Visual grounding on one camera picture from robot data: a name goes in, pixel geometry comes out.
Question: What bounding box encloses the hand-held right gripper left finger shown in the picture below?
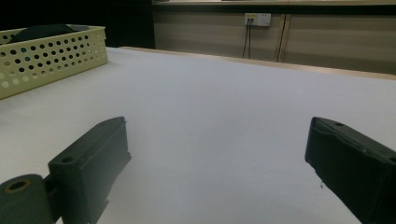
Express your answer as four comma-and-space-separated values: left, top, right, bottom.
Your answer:
48, 116, 132, 224

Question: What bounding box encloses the black garment with teal logo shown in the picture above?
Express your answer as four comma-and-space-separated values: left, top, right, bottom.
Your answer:
8, 23, 90, 45

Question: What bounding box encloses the pale yellow perforated plastic basket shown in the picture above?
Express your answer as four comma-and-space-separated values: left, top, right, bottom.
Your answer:
0, 24, 109, 101

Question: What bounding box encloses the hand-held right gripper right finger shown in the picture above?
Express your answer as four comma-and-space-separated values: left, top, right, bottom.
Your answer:
304, 117, 396, 224

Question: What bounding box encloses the black power cable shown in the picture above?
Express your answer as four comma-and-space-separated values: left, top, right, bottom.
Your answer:
242, 19, 250, 60
247, 19, 252, 60

